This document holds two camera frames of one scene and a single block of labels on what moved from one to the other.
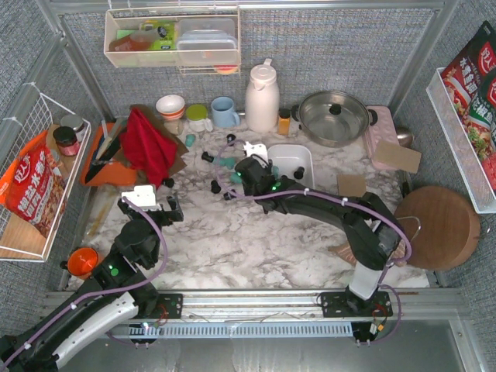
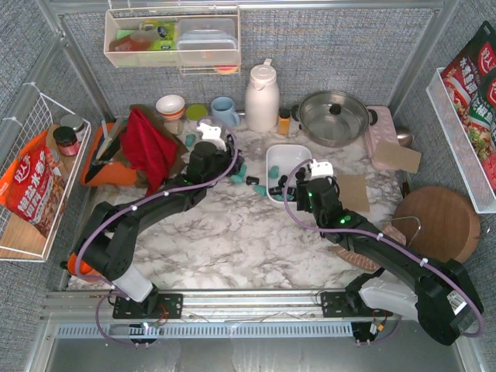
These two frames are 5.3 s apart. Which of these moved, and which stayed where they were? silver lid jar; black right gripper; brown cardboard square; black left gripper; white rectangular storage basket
Moved: black right gripper; black left gripper
Stayed: brown cardboard square; silver lid jar; white rectangular storage basket
